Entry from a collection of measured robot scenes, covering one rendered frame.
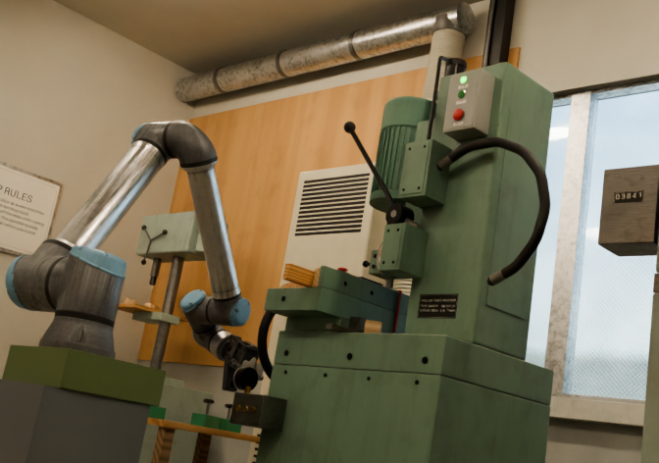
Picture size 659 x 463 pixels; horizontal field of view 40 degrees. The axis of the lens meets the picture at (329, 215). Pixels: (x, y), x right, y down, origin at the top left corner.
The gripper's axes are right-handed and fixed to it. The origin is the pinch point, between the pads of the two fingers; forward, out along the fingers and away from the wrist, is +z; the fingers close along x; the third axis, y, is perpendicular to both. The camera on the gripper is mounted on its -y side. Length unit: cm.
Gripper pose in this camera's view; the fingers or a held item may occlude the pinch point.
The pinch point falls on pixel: (258, 379)
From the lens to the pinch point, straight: 282.5
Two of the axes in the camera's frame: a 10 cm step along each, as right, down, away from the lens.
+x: 7.1, 2.9, 6.4
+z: 5.9, 2.6, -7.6
